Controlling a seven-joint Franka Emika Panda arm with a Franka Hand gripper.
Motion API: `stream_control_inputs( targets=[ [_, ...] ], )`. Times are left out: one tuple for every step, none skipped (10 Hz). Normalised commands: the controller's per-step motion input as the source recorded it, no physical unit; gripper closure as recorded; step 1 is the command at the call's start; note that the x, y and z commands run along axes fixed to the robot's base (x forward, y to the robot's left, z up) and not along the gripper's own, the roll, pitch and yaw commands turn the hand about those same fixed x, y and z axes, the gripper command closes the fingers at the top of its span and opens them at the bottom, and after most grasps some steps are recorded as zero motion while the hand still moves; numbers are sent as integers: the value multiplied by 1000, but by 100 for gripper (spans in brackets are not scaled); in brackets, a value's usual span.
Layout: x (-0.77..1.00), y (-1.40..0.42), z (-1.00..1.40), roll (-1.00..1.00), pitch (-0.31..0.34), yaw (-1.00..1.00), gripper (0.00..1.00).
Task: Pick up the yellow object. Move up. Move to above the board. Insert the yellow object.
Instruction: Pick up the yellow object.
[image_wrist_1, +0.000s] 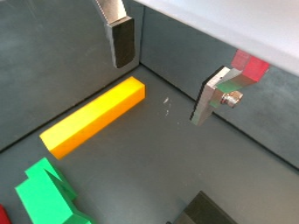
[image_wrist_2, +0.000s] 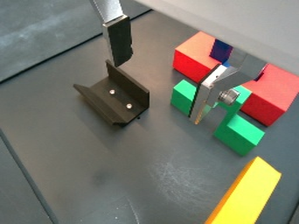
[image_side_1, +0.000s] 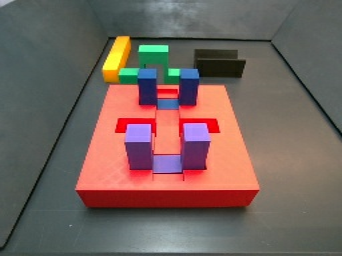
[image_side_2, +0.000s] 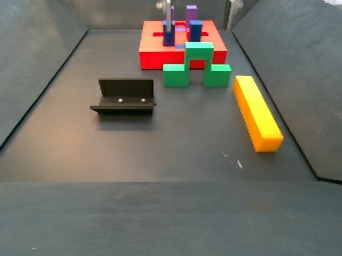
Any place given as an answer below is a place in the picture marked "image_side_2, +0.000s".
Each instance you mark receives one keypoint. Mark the long yellow block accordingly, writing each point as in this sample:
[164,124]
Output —
[262,126]

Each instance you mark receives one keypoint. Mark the left purple peg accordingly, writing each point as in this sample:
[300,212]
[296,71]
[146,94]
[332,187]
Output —
[173,8]

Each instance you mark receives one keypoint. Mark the green arch block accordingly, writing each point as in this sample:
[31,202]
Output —
[217,73]

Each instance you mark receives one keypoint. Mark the blue peg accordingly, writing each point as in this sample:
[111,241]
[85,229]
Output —
[169,33]
[196,30]

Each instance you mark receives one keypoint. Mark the red slotted board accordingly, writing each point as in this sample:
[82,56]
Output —
[154,54]

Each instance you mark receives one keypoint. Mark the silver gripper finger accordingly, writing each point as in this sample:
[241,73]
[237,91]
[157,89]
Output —
[236,6]
[165,5]

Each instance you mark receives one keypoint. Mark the right blue peg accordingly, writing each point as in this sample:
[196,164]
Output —
[196,30]

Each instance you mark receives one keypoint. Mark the black angled bracket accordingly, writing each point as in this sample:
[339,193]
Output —
[126,95]

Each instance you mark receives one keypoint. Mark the right purple peg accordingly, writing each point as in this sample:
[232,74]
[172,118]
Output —
[192,13]

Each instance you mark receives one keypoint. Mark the left blue peg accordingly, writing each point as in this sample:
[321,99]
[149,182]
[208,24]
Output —
[169,33]

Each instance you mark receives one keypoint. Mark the purple peg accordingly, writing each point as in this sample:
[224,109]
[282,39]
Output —
[173,8]
[192,13]

